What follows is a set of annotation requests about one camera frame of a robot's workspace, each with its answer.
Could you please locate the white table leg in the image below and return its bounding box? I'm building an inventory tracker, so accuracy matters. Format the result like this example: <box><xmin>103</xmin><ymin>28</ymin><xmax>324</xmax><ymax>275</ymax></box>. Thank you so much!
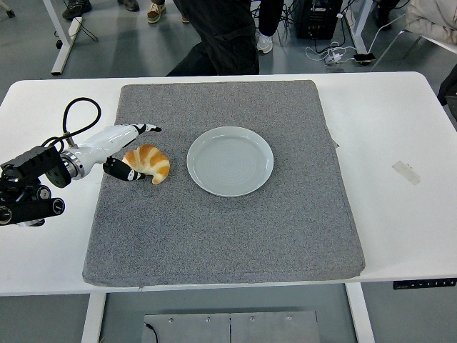
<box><xmin>345</xmin><ymin>282</ymin><xmax>376</xmax><ymax>343</ymax></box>
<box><xmin>81</xmin><ymin>292</ymin><xmax>108</xmax><ymax>343</ymax></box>

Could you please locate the white chair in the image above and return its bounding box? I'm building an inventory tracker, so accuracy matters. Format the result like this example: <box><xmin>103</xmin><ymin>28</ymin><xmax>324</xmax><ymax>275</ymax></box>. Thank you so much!
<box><xmin>370</xmin><ymin>30</ymin><xmax>457</xmax><ymax>71</ymax></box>

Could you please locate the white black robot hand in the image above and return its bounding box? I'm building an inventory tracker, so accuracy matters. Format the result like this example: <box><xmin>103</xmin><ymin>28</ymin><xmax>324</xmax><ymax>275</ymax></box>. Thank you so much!
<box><xmin>75</xmin><ymin>122</ymin><xmax>163</xmax><ymax>182</ymax></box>

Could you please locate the white slanted desk leg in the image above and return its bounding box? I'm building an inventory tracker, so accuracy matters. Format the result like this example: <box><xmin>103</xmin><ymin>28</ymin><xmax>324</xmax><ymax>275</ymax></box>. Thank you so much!
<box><xmin>342</xmin><ymin>0</ymin><xmax>368</xmax><ymax>54</ymax></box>

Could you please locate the black computer case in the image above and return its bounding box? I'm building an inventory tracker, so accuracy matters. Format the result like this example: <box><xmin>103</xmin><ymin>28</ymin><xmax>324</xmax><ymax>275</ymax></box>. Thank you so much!
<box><xmin>297</xmin><ymin>0</ymin><xmax>344</xmax><ymax>41</ymax></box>

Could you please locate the clear tape piece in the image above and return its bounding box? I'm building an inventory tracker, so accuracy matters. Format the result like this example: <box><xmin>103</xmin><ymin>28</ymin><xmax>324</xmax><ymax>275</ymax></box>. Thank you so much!
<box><xmin>391</xmin><ymin>160</ymin><xmax>421</xmax><ymax>186</ymax></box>

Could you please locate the person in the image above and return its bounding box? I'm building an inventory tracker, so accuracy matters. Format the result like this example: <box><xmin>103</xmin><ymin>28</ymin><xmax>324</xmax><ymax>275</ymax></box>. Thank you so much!
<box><xmin>166</xmin><ymin>0</ymin><xmax>261</xmax><ymax>76</ymax></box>

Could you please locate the black table control panel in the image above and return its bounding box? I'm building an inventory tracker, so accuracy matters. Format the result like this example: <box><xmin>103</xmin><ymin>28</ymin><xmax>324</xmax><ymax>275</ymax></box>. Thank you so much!
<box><xmin>392</xmin><ymin>277</ymin><xmax>457</xmax><ymax>290</ymax></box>

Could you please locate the white charger with cable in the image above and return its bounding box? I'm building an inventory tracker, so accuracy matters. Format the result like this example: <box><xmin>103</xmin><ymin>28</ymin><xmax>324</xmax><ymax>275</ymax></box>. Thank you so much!
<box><xmin>305</xmin><ymin>41</ymin><xmax>353</xmax><ymax>68</ymax></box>

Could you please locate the white power strip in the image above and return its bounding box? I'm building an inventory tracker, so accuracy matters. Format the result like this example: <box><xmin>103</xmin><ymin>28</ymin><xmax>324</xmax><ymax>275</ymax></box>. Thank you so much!
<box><xmin>68</xmin><ymin>16</ymin><xmax>84</xmax><ymax>39</ymax></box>

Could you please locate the croissant bread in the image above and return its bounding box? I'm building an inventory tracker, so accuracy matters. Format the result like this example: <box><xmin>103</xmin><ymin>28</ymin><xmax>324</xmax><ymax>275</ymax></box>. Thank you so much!
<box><xmin>122</xmin><ymin>144</ymin><xmax>171</xmax><ymax>186</ymax></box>

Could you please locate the grey metal plate with screws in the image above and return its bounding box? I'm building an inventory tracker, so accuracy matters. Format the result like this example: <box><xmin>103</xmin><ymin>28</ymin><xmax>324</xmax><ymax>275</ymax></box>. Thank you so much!
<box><xmin>143</xmin><ymin>310</ymin><xmax>321</xmax><ymax>343</ymax></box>

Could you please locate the grey round plate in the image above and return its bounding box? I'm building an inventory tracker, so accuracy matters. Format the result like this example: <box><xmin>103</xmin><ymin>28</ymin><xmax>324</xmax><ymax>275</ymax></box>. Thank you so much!
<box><xmin>186</xmin><ymin>126</ymin><xmax>275</xmax><ymax>198</ymax></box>

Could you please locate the thin black cable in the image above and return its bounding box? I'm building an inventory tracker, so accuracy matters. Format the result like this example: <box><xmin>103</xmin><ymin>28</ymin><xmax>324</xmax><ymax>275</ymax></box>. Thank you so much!
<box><xmin>144</xmin><ymin>322</ymin><xmax>159</xmax><ymax>343</ymax></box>

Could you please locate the black phone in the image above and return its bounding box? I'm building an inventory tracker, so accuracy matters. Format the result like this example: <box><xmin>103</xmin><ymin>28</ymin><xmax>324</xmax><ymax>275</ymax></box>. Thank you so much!
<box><xmin>353</xmin><ymin>52</ymin><xmax>377</xmax><ymax>66</ymax></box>

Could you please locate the beige jacket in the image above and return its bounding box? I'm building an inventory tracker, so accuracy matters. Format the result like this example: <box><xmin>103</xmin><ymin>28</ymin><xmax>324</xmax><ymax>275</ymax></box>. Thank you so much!
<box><xmin>406</xmin><ymin>0</ymin><xmax>457</xmax><ymax>46</ymax></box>

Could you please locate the white desk leg with foot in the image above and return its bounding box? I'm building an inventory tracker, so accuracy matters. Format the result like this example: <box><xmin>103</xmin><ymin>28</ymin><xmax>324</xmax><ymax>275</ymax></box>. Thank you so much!
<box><xmin>41</xmin><ymin>0</ymin><xmax>85</xmax><ymax>76</ymax></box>

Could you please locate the black bag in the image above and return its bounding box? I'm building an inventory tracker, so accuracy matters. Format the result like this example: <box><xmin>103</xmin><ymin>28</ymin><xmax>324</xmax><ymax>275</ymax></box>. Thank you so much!
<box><xmin>436</xmin><ymin>66</ymin><xmax>457</xmax><ymax>106</ymax></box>

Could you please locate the grey fabric mat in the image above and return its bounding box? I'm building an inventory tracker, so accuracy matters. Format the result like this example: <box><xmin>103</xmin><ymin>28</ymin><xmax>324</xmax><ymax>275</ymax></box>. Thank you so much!
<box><xmin>81</xmin><ymin>79</ymin><xmax>367</xmax><ymax>288</ymax></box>

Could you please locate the person's leg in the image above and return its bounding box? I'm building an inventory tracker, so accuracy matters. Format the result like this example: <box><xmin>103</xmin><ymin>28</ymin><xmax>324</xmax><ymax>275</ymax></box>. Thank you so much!
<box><xmin>255</xmin><ymin>0</ymin><xmax>286</xmax><ymax>55</ymax></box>
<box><xmin>371</xmin><ymin>0</ymin><xmax>401</xmax><ymax>29</ymax></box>

